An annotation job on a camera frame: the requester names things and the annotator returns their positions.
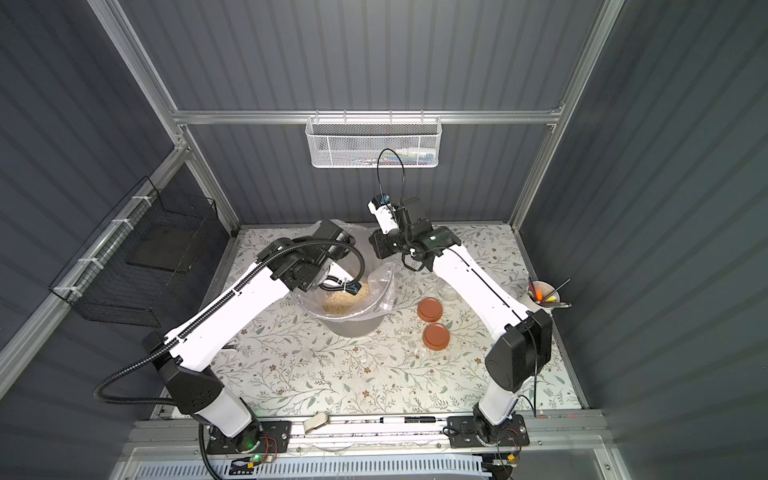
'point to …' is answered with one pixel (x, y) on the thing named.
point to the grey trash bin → (349, 328)
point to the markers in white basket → (409, 156)
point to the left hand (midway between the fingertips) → (320, 250)
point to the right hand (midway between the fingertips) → (376, 236)
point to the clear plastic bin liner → (371, 300)
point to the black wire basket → (132, 269)
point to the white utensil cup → (543, 294)
